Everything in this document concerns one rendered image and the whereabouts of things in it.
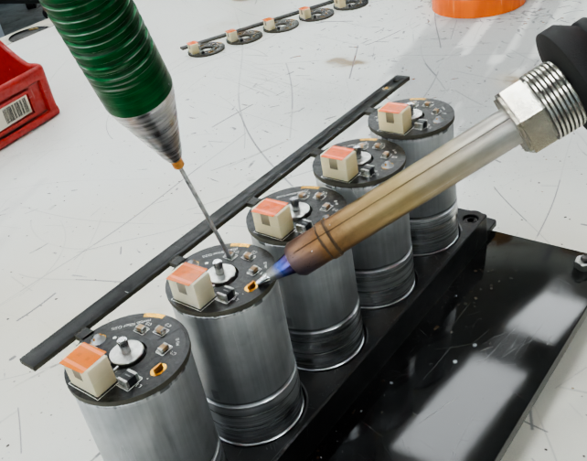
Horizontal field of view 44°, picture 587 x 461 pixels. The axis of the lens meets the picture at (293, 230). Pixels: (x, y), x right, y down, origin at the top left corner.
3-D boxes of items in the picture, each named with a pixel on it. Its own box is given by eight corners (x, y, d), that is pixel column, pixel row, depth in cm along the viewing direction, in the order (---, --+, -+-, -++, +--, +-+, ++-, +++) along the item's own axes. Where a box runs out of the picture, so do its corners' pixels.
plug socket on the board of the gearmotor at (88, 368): (128, 372, 14) (118, 346, 14) (93, 402, 13) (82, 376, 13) (101, 359, 14) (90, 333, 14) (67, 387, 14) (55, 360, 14)
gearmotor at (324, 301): (384, 349, 21) (365, 194, 18) (335, 407, 19) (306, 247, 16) (314, 323, 22) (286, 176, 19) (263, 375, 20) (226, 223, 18)
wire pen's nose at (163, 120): (133, 181, 12) (92, 117, 11) (156, 132, 13) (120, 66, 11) (193, 184, 12) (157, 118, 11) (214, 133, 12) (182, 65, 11)
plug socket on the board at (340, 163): (364, 168, 19) (361, 145, 19) (346, 184, 19) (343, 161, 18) (339, 163, 20) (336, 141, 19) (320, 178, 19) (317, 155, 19)
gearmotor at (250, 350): (327, 416, 19) (296, 255, 16) (269, 485, 17) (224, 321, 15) (255, 383, 20) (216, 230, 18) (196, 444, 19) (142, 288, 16)
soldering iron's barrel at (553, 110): (316, 306, 15) (598, 136, 14) (274, 257, 14) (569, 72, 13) (305, 266, 16) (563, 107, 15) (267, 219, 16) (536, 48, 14)
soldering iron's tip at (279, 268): (265, 297, 15) (304, 273, 15) (251, 283, 15) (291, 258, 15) (262, 284, 16) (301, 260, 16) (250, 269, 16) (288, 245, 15)
